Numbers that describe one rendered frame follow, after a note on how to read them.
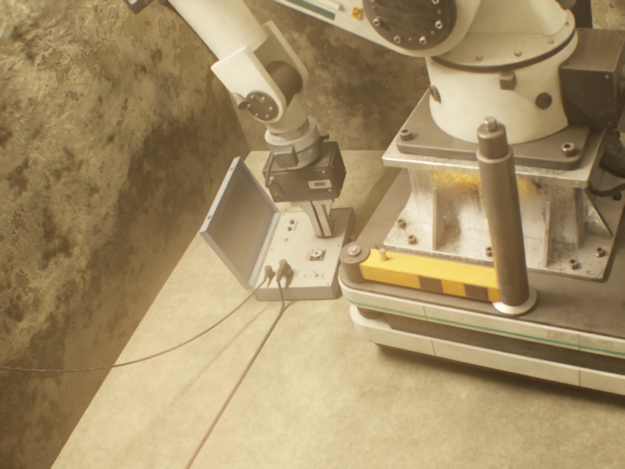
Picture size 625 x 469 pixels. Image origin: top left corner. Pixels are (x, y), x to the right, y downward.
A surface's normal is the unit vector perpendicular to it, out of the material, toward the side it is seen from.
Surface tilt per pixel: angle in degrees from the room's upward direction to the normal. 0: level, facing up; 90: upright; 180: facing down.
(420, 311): 90
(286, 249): 0
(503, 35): 0
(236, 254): 75
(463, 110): 90
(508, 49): 34
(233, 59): 90
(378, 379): 0
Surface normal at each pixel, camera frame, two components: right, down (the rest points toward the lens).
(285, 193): -0.22, 0.68
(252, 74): -0.43, 0.67
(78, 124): 0.90, 0.04
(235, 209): 0.84, -0.24
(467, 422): -0.27, -0.73
